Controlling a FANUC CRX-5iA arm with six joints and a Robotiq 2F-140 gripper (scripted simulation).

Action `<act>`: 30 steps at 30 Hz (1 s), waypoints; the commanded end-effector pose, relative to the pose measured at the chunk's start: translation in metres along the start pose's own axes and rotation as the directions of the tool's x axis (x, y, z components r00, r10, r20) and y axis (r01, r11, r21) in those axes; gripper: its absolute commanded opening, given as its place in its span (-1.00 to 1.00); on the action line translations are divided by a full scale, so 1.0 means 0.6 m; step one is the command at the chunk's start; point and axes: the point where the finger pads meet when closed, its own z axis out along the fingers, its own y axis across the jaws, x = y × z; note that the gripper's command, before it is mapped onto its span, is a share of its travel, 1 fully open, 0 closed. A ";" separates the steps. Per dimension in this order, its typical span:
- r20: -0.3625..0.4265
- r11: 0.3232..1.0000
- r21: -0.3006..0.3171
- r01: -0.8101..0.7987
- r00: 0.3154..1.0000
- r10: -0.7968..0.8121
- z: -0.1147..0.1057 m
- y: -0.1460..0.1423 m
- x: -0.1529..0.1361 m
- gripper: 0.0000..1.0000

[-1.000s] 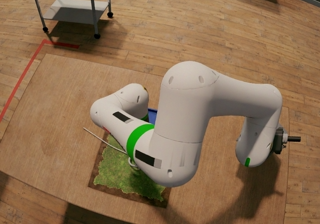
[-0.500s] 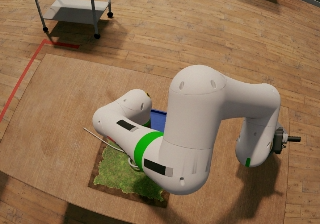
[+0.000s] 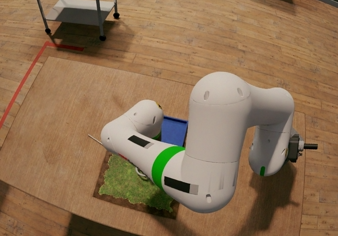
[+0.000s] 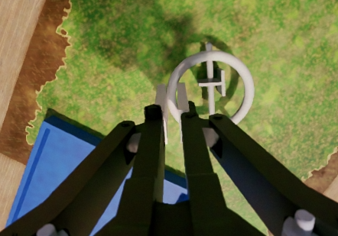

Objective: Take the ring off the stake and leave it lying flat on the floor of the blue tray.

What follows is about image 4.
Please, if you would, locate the light grey ring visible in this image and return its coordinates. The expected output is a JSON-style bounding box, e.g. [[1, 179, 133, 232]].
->
[[166, 50, 255, 124]]

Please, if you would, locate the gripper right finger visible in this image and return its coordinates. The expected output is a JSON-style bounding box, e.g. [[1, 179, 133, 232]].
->
[[177, 82, 338, 236]]

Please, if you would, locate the blue tray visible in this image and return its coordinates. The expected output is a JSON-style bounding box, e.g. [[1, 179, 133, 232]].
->
[[5, 117, 188, 236]]

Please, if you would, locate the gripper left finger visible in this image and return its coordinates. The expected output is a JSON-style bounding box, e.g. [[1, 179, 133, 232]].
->
[[0, 83, 168, 236]]

